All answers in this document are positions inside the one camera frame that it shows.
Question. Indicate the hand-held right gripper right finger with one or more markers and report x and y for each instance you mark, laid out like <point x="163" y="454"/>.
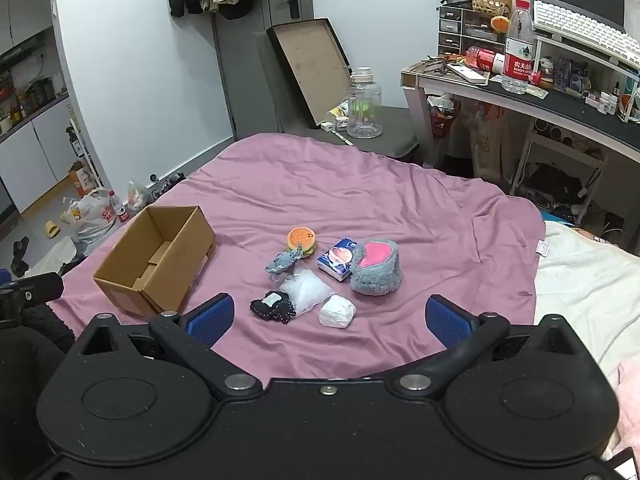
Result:
<point x="447" y="321"/>

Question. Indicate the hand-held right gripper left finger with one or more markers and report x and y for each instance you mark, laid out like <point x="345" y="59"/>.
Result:
<point x="210" y="319"/>

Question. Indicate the brown cardboard box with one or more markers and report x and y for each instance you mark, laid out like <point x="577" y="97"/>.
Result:
<point x="150" y="260"/>

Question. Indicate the grey fluffy heart pouch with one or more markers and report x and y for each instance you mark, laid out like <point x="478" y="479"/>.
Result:
<point x="375" y="272"/>

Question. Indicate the grey-blue plush toy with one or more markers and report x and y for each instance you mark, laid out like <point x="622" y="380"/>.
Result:
<point x="282" y="261"/>

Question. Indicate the clear plastic bag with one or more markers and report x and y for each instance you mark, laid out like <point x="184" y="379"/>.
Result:
<point x="306" y="287"/>

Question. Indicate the white soft packet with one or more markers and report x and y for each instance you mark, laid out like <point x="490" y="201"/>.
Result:
<point x="337" y="312"/>

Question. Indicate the orange burger plush toy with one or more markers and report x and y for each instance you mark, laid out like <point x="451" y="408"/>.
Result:
<point x="301" y="240"/>

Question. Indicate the blue tissue pack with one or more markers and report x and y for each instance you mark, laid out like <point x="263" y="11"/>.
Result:
<point x="336" y="260"/>

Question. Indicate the person's left forearm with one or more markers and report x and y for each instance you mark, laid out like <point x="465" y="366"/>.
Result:
<point x="47" y="327"/>

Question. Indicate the black slipper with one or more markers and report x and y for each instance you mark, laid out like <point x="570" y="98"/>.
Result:
<point x="20" y="252"/>

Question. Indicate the yellow slipper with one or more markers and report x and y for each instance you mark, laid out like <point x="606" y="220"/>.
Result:
<point x="52" y="229"/>

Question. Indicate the white plastic shopping bag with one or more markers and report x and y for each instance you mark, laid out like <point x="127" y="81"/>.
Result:
<point x="92" y="215"/>

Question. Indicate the small orange cardboard box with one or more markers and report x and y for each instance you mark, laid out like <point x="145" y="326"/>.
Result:
<point x="81" y="177"/>

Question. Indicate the clear bag of trash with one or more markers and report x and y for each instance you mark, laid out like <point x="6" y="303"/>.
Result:
<point x="137" y="195"/>

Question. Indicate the white blanket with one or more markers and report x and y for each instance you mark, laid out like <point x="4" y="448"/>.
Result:
<point x="580" y="280"/>

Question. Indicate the white kitchen cabinet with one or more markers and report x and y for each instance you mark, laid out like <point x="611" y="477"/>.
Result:
<point x="35" y="150"/>

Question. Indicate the pink bedsheet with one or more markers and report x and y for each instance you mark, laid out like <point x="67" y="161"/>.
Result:
<point x="350" y="190"/>

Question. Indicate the beige tote bag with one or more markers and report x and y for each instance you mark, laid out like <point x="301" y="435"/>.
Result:
<point x="487" y="140"/>

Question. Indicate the red bag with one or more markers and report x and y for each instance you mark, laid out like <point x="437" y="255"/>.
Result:
<point x="442" y="117"/>

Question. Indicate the small white box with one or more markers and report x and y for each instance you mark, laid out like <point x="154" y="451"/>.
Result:
<point x="331" y="126"/>

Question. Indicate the large clear water jar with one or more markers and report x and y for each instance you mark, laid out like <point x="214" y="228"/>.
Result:
<point x="364" y="105"/>

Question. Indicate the small white bottle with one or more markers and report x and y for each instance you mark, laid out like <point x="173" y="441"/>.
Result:
<point x="340" y="110"/>

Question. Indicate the white remote control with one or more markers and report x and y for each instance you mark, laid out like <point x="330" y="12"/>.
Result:
<point x="467" y="72"/>

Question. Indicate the cluttered desk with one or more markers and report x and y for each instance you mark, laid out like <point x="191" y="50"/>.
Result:
<point x="575" y="105"/>

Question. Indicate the red label bottle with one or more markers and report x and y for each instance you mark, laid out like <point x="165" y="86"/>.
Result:
<point x="484" y="59"/>

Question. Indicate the tall clear water bottle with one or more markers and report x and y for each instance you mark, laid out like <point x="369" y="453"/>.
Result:
<point x="517" y="50"/>

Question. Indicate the grey desk drawer organiser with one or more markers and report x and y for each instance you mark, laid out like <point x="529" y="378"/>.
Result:
<point x="462" y="30"/>

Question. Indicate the small orange plush toy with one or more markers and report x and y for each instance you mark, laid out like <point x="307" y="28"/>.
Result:
<point x="500" y="24"/>

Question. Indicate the woven basket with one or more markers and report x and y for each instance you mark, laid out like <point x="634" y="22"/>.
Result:
<point x="492" y="2"/>

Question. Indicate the white keyboard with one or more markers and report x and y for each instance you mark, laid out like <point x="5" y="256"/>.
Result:
<point x="580" y="27"/>

